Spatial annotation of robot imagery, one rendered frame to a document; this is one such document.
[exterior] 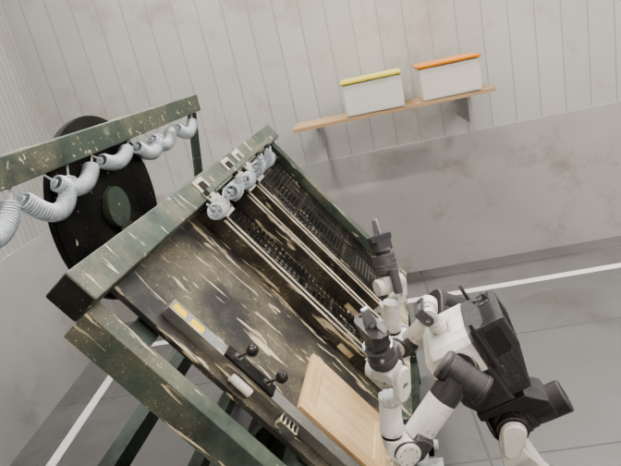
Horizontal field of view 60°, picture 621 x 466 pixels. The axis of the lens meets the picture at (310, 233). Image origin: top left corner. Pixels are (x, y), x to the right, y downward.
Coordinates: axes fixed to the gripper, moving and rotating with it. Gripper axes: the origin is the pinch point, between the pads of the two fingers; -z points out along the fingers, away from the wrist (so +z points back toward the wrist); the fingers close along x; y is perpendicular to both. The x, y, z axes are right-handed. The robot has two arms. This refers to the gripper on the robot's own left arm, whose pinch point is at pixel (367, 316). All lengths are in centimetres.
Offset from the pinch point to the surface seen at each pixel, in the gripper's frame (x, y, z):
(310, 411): 21, -23, 42
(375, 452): 14, -10, 71
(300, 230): 117, 24, 40
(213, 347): 29.7, -38.6, 4.2
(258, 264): 79, -8, 20
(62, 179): 103, -54, -40
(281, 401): 18.8, -29.9, 28.0
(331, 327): 60, 5, 52
